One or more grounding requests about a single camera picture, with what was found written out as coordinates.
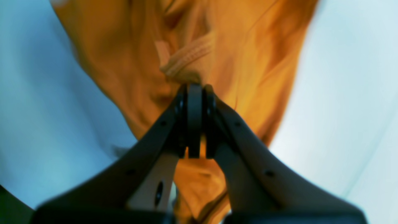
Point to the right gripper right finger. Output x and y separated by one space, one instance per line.
262 189

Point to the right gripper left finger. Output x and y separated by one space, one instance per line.
133 190

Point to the orange t-shirt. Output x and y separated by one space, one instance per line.
139 52

